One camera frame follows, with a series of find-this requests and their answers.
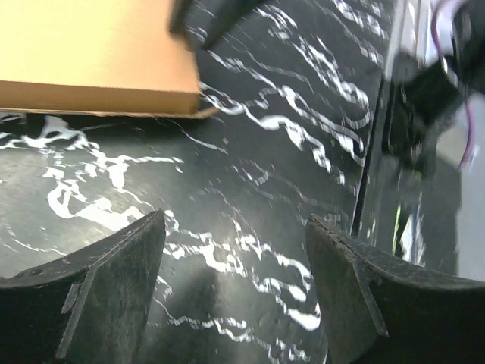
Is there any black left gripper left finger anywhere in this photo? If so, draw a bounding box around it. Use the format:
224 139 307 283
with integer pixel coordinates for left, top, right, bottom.
1 210 165 363

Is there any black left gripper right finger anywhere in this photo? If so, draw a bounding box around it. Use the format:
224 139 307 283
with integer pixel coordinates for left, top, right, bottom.
305 215 484 363

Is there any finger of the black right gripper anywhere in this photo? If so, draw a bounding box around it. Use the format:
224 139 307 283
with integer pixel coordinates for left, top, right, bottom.
169 0 194 35
202 0 265 49

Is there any brown cardboard paper box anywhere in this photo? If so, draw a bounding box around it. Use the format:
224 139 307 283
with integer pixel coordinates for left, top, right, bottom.
1 1 214 119

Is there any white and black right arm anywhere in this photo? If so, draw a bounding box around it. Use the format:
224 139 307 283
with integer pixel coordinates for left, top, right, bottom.
383 1 484 172

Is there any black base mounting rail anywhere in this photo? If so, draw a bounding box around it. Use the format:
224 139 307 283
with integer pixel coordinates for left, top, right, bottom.
352 1 462 274

